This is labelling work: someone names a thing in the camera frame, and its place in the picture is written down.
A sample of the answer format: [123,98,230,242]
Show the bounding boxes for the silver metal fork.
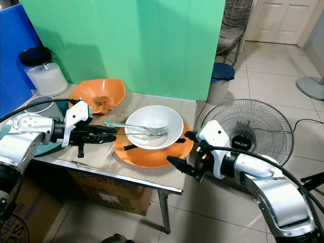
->
[104,120,170,136]

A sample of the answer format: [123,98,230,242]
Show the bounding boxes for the small brown item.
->
[93,95,113,114]

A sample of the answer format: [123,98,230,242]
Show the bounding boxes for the orange plate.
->
[113,121,194,169]

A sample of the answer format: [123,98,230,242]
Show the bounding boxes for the orange bowl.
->
[69,78,126,115]

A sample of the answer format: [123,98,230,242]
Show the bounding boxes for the white bowl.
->
[125,105,185,151]

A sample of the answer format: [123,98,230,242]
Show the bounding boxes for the wooden table with metal legs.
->
[0,84,198,236]

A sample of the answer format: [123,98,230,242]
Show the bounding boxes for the plain brown cardboard box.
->
[65,169,153,217]

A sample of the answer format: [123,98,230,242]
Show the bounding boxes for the grey cup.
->
[25,96,55,114]

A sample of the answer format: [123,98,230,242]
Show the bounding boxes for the black electric fan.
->
[199,98,295,169]

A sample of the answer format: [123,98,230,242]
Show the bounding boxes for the bin with blue lid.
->
[207,62,236,105]

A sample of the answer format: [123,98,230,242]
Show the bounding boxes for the clear jar with black lid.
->
[18,46,69,97]

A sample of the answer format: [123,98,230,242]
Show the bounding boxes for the green backdrop board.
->
[20,0,226,101]

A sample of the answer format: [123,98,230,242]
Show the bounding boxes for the dark robot foot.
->
[101,233,135,243]

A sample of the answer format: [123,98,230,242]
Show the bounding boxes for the black stand leg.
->
[300,171,324,192]

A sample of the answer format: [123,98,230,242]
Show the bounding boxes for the blue board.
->
[0,4,32,118]

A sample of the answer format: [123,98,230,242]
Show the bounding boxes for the grey fabric chair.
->
[215,0,254,67]

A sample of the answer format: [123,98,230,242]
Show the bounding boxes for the grey round fan base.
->
[296,75,324,101]

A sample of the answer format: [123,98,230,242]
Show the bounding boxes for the white door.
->
[245,0,324,45]

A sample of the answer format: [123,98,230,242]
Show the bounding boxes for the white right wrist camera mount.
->
[196,120,234,178]

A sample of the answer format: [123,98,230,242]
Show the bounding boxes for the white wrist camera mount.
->
[196,120,234,178]
[63,100,93,148]

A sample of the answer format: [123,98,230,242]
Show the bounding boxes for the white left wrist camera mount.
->
[63,100,93,148]

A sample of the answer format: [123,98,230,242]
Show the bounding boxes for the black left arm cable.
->
[0,98,77,123]

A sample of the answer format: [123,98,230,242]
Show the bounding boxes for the black fan power cable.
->
[291,118,324,128]

